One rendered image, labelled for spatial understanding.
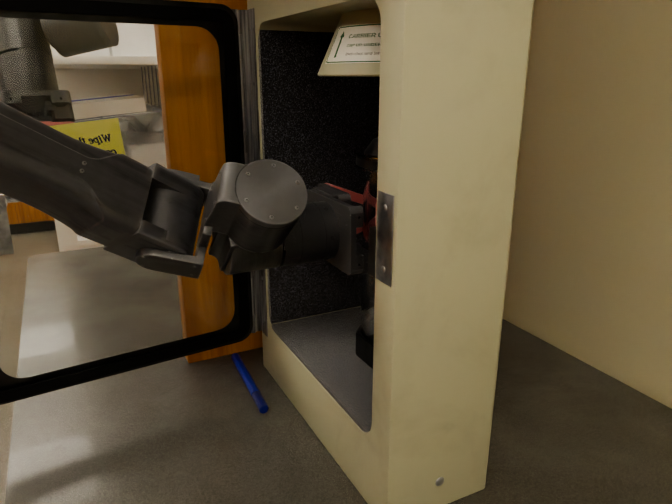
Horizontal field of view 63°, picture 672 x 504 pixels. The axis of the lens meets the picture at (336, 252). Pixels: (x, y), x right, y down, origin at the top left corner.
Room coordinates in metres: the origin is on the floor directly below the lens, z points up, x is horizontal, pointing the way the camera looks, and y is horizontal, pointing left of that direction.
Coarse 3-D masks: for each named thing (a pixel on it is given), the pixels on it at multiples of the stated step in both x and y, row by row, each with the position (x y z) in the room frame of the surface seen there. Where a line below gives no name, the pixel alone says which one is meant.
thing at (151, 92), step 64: (0, 64) 0.53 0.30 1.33; (64, 64) 0.56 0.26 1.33; (128, 64) 0.59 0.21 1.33; (192, 64) 0.62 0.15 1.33; (64, 128) 0.55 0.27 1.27; (128, 128) 0.58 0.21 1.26; (192, 128) 0.62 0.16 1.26; (0, 256) 0.51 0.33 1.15; (64, 256) 0.54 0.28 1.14; (0, 320) 0.51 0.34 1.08; (64, 320) 0.54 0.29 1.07; (128, 320) 0.57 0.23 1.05; (192, 320) 0.61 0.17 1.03
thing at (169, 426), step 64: (128, 384) 0.62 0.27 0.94; (192, 384) 0.62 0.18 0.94; (256, 384) 0.62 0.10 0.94; (512, 384) 0.62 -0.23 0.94; (576, 384) 0.62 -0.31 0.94; (64, 448) 0.50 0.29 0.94; (128, 448) 0.50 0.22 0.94; (192, 448) 0.50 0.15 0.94; (256, 448) 0.50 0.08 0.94; (320, 448) 0.50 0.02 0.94; (512, 448) 0.50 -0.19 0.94; (576, 448) 0.50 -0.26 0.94; (640, 448) 0.50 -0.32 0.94
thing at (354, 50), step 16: (352, 16) 0.52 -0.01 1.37; (368, 16) 0.50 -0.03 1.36; (336, 32) 0.54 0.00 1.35; (352, 32) 0.51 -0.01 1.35; (368, 32) 0.50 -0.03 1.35; (336, 48) 0.52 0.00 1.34; (352, 48) 0.50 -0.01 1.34; (368, 48) 0.49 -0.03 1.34; (336, 64) 0.51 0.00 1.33; (352, 64) 0.49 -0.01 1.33; (368, 64) 0.48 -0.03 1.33
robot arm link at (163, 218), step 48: (0, 144) 0.38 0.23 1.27; (48, 144) 0.40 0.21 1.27; (0, 192) 0.40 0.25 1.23; (48, 192) 0.40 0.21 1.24; (96, 192) 0.41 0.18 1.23; (144, 192) 0.44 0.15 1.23; (192, 192) 0.48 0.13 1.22; (96, 240) 0.43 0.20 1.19; (144, 240) 0.43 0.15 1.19; (192, 240) 0.46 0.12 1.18
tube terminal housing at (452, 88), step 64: (256, 0) 0.64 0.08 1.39; (320, 0) 0.50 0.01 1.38; (384, 0) 0.41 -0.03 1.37; (448, 0) 0.40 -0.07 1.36; (512, 0) 0.43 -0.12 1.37; (384, 64) 0.41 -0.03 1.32; (448, 64) 0.40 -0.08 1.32; (512, 64) 0.43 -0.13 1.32; (384, 128) 0.40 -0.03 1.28; (448, 128) 0.40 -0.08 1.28; (512, 128) 0.43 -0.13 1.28; (448, 192) 0.41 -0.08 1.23; (512, 192) 0.43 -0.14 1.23; (448, 256) 0.41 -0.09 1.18; (384, 320) 0.40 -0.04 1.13; (448, 320) 0.41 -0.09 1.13; (320, 384) 0.51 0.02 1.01; (384, 384) 0.39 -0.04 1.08; (448, 384) 0.41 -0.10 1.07; (384, 448) 0.39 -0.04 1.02; (448, 448) 0.41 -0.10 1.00
